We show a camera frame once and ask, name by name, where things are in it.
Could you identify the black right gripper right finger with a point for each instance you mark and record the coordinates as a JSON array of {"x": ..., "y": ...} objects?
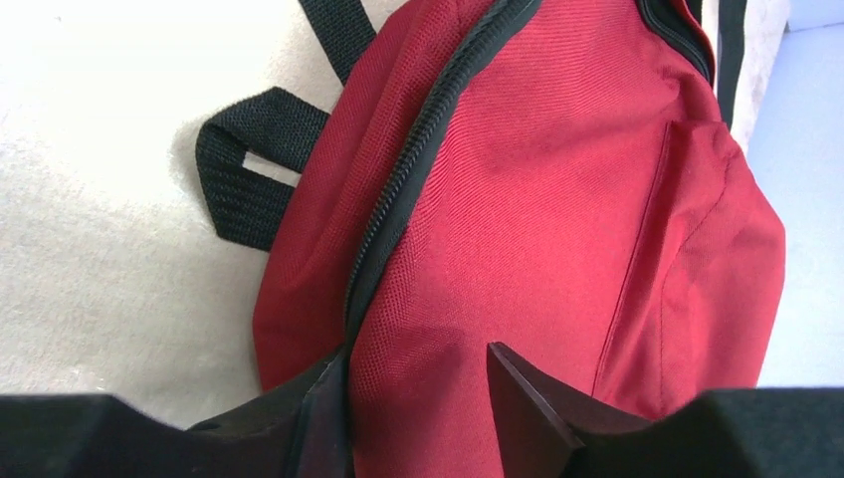
[{"x": 547, "y": 428}]

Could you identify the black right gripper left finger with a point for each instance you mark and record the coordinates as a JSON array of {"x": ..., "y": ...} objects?
[{"x": 295, "y": 430}]

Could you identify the red student backpack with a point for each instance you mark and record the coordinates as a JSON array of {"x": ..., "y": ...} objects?
[{"x": 558, "y": 176}]

